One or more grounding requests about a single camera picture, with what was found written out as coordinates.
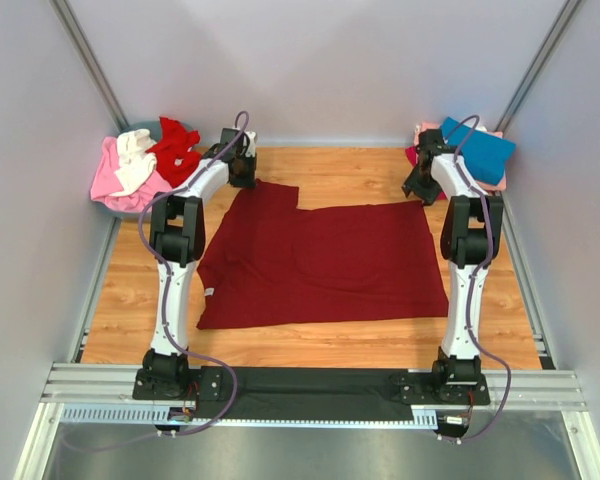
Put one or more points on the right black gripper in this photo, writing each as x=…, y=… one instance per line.
x=427, y=196

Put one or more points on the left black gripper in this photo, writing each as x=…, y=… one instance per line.
x=251, y=161

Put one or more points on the dark red t-shirt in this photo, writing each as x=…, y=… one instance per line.
x=272, y=263

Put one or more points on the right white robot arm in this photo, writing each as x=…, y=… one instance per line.
x=469, y=241

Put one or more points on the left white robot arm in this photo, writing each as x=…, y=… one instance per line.
x=177, y=239

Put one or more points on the magenta folded shirt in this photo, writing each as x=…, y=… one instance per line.
x=412, y=155

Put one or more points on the salmon pink folded shirt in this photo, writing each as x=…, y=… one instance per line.
x=424, y=126

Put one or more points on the bright red crumpled shirt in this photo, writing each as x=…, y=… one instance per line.
x=177, y=158

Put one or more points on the blue folded shirt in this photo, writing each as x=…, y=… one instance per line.
x=485, y=154

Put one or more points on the grey laundry basket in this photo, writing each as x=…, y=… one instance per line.
x=156, y=134

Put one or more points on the white crumpled shirt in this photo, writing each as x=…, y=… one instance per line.
x=136, y=162

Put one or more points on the pink crumpled shirt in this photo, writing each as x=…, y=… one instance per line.
x=105, y=183

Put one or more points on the black base mat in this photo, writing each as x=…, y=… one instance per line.
x=308, y=394

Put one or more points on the slotted grey cable duct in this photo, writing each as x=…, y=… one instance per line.
x=168, y=416

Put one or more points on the aluminium frame rail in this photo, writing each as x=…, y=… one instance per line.
x=530, y=390

